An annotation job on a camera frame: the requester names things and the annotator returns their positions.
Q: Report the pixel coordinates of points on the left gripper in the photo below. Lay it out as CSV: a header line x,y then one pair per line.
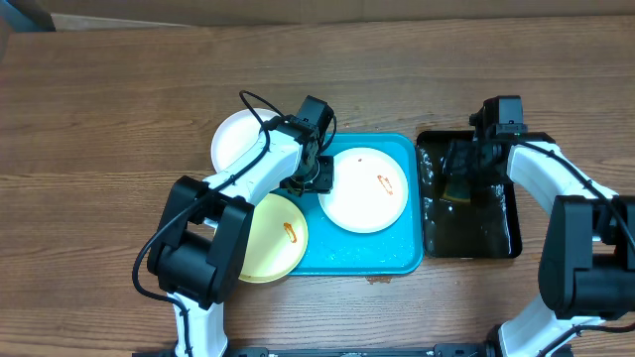
x,y
325,183

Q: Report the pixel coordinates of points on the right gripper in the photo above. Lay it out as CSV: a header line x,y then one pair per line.
x,y
463,162

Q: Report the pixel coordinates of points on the white plate with stain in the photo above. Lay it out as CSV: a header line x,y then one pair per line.
x,y
369,191

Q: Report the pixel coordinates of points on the yellow plate with stain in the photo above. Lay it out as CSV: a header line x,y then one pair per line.
x,y
264,244

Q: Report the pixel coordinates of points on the green yellow sponge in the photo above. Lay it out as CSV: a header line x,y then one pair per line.
x,y
457,189

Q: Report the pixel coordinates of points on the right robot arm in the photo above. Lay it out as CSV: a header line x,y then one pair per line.
x,y
586,272

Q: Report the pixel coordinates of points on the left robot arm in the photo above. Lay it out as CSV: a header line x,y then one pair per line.
x,y
194,259

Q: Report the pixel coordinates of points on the black water tray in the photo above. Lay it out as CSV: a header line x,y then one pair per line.
x,y
480,224

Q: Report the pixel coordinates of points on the white plate upper left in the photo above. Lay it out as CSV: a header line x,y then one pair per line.
x,y
233,137

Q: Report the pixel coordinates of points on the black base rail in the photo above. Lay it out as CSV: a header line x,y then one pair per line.
x,y
439,350

